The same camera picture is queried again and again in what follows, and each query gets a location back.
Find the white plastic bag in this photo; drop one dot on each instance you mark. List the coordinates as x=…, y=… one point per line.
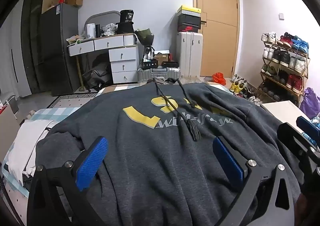
x=109, y=29

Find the white cloth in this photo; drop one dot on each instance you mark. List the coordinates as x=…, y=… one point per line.
x=27, y=141

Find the patterned rug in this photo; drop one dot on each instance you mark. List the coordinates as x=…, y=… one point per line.
x=70, y=101

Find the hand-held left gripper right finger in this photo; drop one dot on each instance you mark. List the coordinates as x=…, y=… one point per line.
x=227, y=163

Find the red plastic bag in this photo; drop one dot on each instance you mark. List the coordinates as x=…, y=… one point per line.
x=218, y=78

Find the black bottle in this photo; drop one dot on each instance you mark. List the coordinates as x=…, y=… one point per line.
x=97, y=31

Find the black tray box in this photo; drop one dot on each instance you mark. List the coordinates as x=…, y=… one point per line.
x=170, y=64

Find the dark green bouquet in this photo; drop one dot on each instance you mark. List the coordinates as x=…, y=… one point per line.
x=145, y=37

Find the white wall switch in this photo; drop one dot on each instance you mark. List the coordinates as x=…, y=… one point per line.
x=281, y=16

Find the brown box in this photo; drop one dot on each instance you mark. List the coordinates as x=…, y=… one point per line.
x=161, y=56

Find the white paper roll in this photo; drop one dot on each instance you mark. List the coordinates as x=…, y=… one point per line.
x=90, y=31

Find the black box with white dots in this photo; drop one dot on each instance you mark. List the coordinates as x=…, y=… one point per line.
x=150, y=64

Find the white nightstand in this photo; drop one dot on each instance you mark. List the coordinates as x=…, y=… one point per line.
x=282, y=108

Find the checked bed sheet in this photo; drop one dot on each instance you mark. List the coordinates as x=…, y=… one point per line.
x=62, y=112

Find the white desk with drawers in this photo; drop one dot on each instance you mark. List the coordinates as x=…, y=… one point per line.
x=123, y=64

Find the scattered shoes pile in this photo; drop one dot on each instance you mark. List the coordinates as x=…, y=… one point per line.
x=240, y=87

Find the black hat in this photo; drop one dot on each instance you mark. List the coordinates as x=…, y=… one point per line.
x=125, y=28

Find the silver suitcase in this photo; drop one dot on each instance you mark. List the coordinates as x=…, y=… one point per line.
x=160, y=74

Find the dark refrigerator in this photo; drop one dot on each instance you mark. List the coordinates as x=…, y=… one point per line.
x=57, y=53

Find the grey framed mirror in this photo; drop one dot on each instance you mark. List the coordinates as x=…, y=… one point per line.
x=105, y=18

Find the purple bag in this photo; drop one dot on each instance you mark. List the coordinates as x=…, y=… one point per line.
x=310, y=103

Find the grey hoodie with yellow letters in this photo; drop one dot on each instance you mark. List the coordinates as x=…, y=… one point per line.
x=155, y=161

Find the black round canister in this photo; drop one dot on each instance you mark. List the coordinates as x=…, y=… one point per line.
x=127, y=16

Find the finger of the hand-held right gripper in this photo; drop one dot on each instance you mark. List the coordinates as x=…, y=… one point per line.
x=308, y=128
x=295, y=141

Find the black bag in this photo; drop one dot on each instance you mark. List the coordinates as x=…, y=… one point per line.
x=97, y=78

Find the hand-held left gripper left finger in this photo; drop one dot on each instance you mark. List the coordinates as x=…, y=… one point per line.
x=91, y=163

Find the white suitcase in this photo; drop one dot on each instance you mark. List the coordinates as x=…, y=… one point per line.
x=186, y=53

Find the wooden door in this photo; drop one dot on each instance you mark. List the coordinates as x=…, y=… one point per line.
x=217, y=41

